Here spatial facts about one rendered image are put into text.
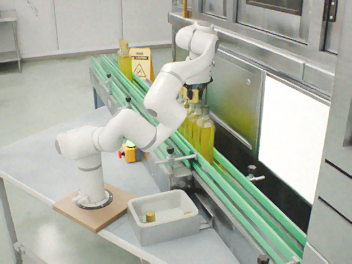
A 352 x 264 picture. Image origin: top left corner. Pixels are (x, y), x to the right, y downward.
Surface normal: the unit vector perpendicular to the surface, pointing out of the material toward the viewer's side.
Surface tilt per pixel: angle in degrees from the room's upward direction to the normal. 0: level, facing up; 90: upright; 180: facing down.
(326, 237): 90
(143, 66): 75
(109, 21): 90
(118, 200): 1
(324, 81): 90
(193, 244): 0
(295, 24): 90
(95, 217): 1
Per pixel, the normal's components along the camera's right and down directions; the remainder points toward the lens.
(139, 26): 0.37, 0.39
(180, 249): 0.00, -0.91
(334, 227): -0.93, 0.15
